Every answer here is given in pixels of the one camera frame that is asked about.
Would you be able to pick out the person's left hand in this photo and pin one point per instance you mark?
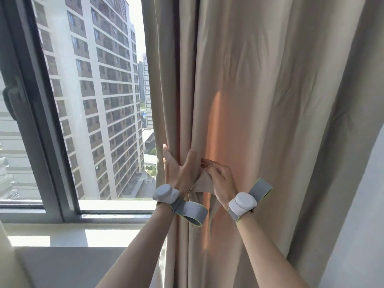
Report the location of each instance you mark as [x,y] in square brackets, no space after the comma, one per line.
[180,176]

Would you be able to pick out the white window sill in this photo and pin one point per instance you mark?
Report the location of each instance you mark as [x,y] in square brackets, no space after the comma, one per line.
[75,266]

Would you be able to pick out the person's left forearm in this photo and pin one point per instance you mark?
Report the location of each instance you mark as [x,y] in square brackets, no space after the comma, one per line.
[138,254]

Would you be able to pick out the large grey apartment building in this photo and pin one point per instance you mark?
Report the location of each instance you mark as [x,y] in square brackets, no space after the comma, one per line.
[90,86]

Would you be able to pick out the person's right forearm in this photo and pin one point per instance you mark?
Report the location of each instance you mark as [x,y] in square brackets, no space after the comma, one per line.
[264,257]

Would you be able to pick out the person's right hand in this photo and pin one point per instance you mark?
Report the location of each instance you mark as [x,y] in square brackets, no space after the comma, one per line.
[223,182]

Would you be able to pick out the beige curtain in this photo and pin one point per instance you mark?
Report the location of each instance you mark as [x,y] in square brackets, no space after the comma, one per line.
[270,86]

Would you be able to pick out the white grey wrist tracker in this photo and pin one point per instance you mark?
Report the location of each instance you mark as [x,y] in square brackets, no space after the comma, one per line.
[243,203]
[165,193]

